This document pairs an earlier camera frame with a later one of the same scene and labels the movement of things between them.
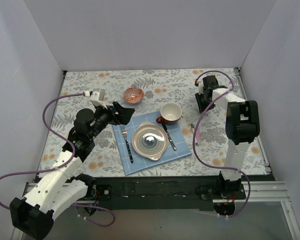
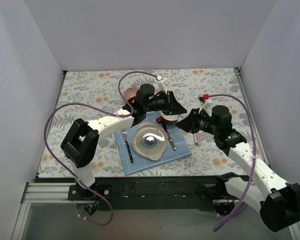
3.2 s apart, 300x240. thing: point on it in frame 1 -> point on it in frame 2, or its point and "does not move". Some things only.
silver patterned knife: (169, 137) does not move
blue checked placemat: (141, 162) does not move
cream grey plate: (149, 140) does not move
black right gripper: (203, 102) -> (193, 121)
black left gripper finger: (124, 117) -> (174, 107)
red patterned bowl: (133, 95) does not move
